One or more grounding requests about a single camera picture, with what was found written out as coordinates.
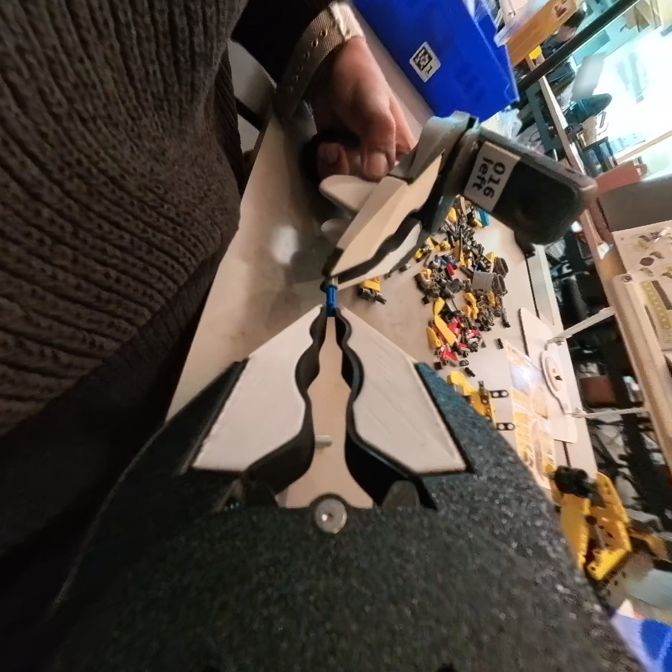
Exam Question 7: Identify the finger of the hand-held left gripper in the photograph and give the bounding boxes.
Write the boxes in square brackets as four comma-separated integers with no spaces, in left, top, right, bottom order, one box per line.
[324,155,443,277]
[335,222,422,291]

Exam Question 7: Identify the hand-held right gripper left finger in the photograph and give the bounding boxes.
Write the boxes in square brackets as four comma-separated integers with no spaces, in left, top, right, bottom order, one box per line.
[190,306,328,478]

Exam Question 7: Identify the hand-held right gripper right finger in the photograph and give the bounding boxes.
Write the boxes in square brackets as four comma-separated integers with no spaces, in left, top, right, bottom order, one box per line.
[336,306,468,480]

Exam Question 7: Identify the pile of toy building pieces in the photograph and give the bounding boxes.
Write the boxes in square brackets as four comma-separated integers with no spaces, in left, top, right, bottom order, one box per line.
[415,197,512,368]

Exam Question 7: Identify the person's left forearm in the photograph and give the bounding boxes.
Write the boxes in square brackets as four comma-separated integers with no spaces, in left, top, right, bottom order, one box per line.
[231,0,337,66]

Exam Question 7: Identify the person's left hand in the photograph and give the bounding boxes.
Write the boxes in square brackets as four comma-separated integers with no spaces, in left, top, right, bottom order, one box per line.
[310,37,422,183]

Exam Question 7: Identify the small yellow toy vehicle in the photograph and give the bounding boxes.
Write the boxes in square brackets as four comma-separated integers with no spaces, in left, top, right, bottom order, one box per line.
[446,367,512,432]

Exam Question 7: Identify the open instruction booklet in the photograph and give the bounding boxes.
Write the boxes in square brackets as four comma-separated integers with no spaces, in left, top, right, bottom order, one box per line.
[611,223,672,350]

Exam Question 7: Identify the yellow sticker sheet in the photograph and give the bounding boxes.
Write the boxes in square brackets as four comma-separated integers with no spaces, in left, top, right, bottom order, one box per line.
[506,344,557,473]

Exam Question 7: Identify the large yellow black toy model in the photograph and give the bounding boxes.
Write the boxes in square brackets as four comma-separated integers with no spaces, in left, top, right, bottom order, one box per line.
[551,464,672,581]

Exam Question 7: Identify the person's black clothed body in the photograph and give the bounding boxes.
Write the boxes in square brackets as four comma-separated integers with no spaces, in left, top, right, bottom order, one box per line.
[0,0,250,557]

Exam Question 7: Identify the blue storage bin with tag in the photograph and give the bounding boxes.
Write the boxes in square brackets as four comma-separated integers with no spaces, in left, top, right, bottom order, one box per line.
[611,611,672,672]

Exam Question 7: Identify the grey wrist strap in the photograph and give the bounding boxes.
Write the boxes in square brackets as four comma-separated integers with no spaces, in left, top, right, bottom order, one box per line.
[273,10,342,129]

